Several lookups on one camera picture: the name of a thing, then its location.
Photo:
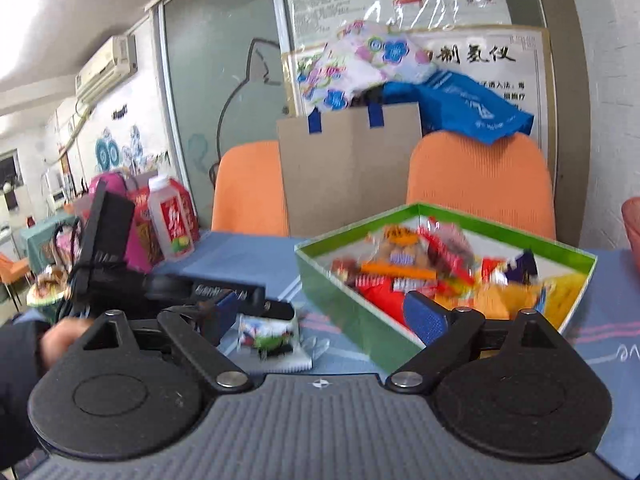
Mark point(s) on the clear juice bottle white cap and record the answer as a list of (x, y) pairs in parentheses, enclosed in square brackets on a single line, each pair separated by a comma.
[(170, 220)]

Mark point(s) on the blue flower wall stickers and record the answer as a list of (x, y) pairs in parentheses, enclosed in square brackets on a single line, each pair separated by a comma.
[(110, 150)]

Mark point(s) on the person's left hand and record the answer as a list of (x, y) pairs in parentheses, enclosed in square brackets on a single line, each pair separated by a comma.
[(60, 342)]

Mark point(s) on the green cardboard box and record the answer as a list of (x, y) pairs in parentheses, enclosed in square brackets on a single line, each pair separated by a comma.
[(345, 310)]

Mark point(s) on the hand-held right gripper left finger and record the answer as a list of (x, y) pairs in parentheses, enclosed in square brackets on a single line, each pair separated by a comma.
[(227, 310)]

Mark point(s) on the framed white sign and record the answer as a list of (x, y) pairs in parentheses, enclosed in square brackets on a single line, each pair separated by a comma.
[(500, 52)]

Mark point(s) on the pile of colourful snack packets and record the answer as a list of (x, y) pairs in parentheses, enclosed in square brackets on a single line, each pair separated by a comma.
[(380, 270)]

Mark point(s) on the frosted glass panel with drawing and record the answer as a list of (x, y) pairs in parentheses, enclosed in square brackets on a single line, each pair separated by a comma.
[(210, 60)]

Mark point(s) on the white and green snack bag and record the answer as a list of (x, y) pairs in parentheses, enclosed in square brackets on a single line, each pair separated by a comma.
[(270, 342)]

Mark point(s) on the blue plastic bag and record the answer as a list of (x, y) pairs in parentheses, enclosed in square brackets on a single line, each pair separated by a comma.
[(460, 105)]

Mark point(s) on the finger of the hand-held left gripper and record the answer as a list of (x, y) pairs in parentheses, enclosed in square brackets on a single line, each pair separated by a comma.
[(279, 311)]

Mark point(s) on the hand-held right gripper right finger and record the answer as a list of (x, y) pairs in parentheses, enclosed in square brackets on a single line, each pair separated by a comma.
[(425, 317)]

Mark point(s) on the brown cardboard sheet blue tape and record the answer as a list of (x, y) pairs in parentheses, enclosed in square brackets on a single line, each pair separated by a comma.
[(350, 175)]

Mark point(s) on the person's left forearm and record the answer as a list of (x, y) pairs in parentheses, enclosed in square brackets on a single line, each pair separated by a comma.
[(17, 385)]

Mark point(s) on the orange chair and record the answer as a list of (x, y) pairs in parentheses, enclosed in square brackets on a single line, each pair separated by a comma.
[(480, 180), (245, 190)]

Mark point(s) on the teal covered table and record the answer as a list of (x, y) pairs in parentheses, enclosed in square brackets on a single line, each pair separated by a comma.
[(42, 240)]

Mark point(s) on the pink thermos flask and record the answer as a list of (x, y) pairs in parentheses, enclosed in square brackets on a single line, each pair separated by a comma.
[(137, 250)]

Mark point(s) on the white air conditioner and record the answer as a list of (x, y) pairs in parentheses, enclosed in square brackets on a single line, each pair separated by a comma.
[(105, 67)]

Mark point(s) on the red drink carton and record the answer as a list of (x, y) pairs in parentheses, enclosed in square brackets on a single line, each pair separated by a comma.
[(190, 210)]

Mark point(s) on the floral cloth bundle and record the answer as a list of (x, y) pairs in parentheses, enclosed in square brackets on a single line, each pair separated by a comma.
[(360, 60)]

